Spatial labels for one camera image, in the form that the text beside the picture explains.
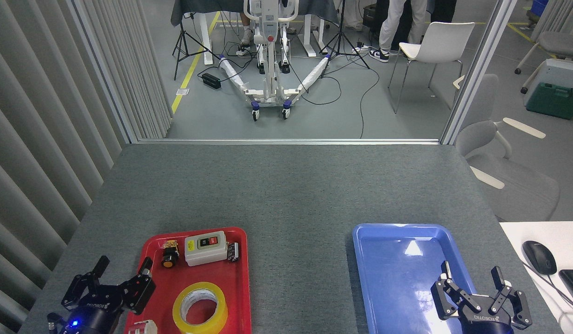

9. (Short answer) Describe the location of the person behind stand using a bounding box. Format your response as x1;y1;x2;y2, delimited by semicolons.
236;13;255;57

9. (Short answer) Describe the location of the black tripod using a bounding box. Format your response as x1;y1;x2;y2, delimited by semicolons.
320;0;370;78
172;12;220;81

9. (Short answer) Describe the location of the small white and red part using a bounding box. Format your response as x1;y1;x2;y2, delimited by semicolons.
128;319;157;334

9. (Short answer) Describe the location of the white chair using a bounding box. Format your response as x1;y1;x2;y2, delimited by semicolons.
388;22;476;114

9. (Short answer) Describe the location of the grey armchair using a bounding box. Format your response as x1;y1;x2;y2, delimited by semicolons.
453;73;560;222

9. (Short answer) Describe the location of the blue plastic tray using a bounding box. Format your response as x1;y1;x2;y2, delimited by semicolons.
351;223;496;334

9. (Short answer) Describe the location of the yellow push button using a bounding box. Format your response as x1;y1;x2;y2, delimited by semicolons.
160;240;180;269

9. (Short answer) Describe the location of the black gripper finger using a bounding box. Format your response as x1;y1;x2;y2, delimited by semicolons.
430;261;483;321
119;257;157;315
488;266;533;331
61;255;111;310

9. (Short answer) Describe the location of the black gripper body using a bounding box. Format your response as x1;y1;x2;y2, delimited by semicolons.
459;307;516;334
59;298;126;334

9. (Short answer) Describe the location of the silver rail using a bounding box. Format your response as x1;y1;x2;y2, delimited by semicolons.
138;138;442;145

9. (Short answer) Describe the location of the desk with grey cloth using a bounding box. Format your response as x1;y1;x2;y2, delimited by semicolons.
171;0;340;65

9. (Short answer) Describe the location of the yellow tape roll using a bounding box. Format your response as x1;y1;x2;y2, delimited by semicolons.
172;282;229;334

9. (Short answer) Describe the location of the white desk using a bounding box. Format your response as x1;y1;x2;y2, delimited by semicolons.
500;221;573;334

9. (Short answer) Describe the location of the silver post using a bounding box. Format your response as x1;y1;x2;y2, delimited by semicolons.
440;0;519;145
69;0;141;143

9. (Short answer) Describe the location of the grey switch box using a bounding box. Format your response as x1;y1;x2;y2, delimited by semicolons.
184;231;229;267

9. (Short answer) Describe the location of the person in pale trousers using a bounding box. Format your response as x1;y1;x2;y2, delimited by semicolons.
369;0;428;63

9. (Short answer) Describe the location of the grey office chair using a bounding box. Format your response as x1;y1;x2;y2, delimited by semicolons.
515;28;573;75

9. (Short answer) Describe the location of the black floor cable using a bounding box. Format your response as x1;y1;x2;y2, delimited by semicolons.
359;65;381;139

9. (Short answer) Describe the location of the red plastic tray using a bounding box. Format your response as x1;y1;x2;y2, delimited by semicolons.
124;226;252;334

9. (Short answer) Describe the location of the black mouse cable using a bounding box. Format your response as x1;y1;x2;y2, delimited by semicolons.
523;262;573;312

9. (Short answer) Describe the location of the green box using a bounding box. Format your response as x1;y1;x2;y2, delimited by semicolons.
526;83;573;120

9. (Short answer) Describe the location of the white stand on wheels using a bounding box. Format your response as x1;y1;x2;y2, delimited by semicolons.
218;0;331;122

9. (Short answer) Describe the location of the black computer mouse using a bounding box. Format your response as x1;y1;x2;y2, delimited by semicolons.
522;240;557;276

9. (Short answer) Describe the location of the grey white machine box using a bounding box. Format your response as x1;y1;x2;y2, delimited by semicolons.
523;58;573;93

